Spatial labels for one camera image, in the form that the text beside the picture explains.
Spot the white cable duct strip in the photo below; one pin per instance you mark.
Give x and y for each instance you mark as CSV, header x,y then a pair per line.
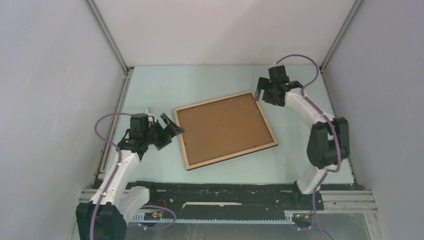
x,y
139,218

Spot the aluminium frame rails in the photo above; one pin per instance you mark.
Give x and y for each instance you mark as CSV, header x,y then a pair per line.
x,y
348,200

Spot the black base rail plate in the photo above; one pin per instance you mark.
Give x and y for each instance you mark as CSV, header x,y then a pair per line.
x,y
215,213

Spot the right corner aluminium post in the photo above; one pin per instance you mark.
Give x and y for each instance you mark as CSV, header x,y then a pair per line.
x,y
341,33

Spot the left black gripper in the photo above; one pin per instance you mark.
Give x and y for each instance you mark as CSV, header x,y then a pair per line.
x,y
169,132

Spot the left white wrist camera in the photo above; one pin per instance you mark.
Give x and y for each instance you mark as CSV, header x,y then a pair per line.
x,y
148,111

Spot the left corner aluminium post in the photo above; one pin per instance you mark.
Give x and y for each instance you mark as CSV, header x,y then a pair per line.
x,y
104,29

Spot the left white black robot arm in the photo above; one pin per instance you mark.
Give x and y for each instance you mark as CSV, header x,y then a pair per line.
x,y
107,214

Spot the corner aluminium post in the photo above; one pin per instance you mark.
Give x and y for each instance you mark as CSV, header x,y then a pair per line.
x,y
341,33
104,29

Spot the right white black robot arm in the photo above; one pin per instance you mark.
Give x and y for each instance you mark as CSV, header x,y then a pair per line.
x,y
328,144

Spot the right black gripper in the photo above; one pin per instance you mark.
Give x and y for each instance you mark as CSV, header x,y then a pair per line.
x,y
265,84

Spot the wooden picture frame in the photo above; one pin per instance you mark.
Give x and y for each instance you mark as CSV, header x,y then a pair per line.
x,y
188,155

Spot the brown cardboard backing board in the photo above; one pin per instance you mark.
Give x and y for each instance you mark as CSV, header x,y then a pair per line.
x,y
225,129

